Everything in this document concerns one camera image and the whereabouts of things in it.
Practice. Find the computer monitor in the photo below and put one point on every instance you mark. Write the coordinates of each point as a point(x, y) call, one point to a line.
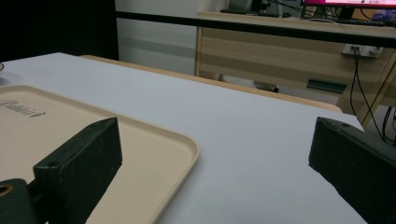
point(348, 3)

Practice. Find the beige plastic tray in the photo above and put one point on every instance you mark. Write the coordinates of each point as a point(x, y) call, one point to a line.
point(146, 161)

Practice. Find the white power strip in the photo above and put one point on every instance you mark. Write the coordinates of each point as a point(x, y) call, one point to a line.
point(362, 50)

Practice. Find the black keyboard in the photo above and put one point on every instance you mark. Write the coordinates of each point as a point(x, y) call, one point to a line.
point(358, 21)

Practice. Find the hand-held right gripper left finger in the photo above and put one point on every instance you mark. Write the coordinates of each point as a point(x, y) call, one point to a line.
point(82, 165)

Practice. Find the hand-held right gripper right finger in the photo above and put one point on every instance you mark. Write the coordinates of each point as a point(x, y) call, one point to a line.
point(358, 161)

